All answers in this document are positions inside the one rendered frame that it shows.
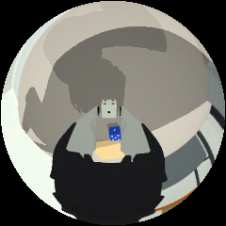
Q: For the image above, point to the blue die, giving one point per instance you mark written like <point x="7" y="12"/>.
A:
<point x="115" y="133"/>

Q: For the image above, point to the white die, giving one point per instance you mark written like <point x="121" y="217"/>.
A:
<point x="109" y="109"/>

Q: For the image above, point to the tan mat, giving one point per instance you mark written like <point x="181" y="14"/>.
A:
<point x="108" y="149"/>

